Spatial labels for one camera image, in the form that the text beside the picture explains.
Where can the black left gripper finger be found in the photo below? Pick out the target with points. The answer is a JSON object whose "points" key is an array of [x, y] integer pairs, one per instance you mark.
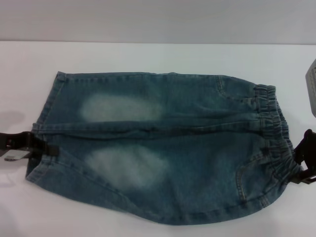
{"points": [[37, 144]]}

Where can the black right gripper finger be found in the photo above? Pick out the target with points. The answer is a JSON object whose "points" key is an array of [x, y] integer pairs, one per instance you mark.
{"points": [[307, 153], [303, 179]]}

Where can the blue denim shorts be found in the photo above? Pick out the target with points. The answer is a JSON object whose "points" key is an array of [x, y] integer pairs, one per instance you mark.
{"points": [[158, 148]]}

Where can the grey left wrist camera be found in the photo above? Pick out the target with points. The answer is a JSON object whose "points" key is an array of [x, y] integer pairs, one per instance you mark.
{"points": [[16, 156]]}

